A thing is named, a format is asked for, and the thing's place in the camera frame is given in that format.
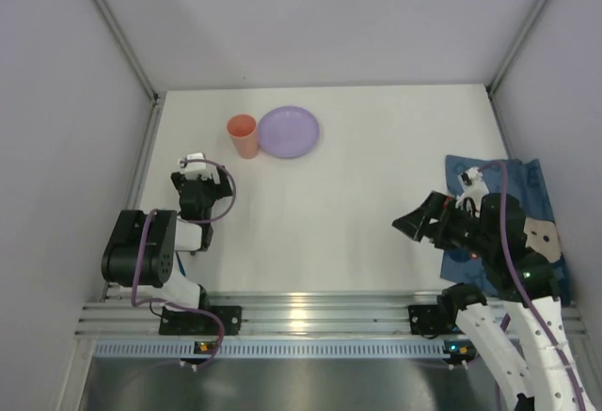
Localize blue cartoon placemat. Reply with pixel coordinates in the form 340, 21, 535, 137
440, 159, 573, 307

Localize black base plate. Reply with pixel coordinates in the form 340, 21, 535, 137
158, 306, 243, 336
407, 305, 460, 340

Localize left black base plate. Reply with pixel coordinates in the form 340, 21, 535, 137
158, 306, 243, 336

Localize aluminium mounting rail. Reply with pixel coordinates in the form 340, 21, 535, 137
74, 291, 589, 337

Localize salmon plastic cup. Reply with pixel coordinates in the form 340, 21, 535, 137
227, 114, 260, 160

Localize left aluminium frame post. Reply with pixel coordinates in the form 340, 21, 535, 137
68, 0, 161, 102

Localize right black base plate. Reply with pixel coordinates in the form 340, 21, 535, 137
407, 305, 460, 340

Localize aluminium frame post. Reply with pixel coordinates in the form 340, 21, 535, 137
486, 0, 578, 97
68, 0, 161, 102

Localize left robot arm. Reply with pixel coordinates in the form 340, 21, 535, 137
101, 168, 236, 312

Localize right aluminium frame post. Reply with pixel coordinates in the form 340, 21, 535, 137
486, 0, 578, 97

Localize purple plastic plate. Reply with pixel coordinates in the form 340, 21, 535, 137
258, 106, 320, 159

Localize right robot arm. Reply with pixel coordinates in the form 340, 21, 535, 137
392, 192, 594, 410

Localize perforated cable duct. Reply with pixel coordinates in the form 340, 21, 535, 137
94, 340, 476, 359

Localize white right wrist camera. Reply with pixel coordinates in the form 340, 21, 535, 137
457, 166, 489, 207

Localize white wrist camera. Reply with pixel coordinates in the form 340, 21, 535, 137
178, 152, 220, 183
457, 166, 489, 207

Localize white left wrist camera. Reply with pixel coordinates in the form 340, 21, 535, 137
178, 152, 220, 183

